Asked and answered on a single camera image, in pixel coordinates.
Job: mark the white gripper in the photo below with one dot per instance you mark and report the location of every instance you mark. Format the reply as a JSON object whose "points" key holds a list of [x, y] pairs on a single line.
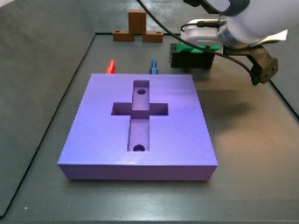
{"points": [[208, 32]]}

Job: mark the green U-shaped block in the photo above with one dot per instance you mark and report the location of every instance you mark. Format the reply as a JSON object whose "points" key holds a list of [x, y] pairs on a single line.
{"points": [[184, 48]]}

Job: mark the black angled fixture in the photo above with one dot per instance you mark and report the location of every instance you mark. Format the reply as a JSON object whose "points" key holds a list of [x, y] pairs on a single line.
{"points": [[190, 59]]}

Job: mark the purple board with cross slot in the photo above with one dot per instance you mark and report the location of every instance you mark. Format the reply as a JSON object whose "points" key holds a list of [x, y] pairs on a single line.
{"points": [[139, 130]]}

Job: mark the blue peg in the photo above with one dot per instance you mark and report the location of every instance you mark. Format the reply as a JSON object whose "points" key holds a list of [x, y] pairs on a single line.
{"points": [[154, 68]]}

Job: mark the brown T-shaped block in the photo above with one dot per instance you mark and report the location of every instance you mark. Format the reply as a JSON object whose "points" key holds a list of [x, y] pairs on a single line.
{"points": [[137, 28]]}

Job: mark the red peg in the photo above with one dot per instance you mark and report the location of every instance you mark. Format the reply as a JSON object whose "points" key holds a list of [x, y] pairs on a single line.
{"points": [[111, 67]]}

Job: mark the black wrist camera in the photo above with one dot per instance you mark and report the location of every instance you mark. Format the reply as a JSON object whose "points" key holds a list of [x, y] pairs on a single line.
{"points": [[264, 64]]}

